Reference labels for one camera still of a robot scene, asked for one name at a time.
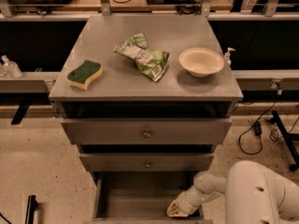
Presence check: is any black floor bar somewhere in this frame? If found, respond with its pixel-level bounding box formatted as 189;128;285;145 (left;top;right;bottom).
24;195;38;224

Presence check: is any grey middle drawer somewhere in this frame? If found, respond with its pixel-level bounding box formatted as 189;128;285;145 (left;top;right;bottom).
79;153;213;172

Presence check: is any green crumpled chip bag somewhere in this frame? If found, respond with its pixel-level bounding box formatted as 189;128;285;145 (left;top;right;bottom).
113;33;169;82

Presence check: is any white bowl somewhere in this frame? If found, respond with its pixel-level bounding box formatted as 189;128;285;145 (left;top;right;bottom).
178;48;224;77

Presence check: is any grey drawer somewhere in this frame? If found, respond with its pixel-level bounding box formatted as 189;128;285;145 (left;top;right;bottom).
62;119;232;145
82;172;213;224
79;153;213;172

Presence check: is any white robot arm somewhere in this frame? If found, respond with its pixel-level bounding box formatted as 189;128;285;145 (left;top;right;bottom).
167;161;299;224

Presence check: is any green yellow sponge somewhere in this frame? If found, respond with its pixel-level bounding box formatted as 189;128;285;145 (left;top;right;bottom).
67;60;103;90

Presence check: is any clear sanitizer bottle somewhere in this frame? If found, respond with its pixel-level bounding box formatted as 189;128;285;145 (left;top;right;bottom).
1;55;22;78

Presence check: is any black stand leg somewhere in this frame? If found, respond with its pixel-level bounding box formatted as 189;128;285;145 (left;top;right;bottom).
272;110;299;172

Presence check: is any grey drawer cabinet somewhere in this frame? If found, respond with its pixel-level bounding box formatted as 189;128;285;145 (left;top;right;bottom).
48;13;244;185

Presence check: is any grey bottom drawer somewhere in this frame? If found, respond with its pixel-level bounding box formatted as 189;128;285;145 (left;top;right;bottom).
82;172;213;224

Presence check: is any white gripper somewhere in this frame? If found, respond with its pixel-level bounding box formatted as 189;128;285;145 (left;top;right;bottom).
167;190;200;218

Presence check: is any white pump bottle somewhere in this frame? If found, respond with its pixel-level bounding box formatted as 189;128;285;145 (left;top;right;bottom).
224;48;235;65

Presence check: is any grey top drawer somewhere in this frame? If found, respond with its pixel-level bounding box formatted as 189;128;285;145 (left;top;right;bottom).
62;119;232;145

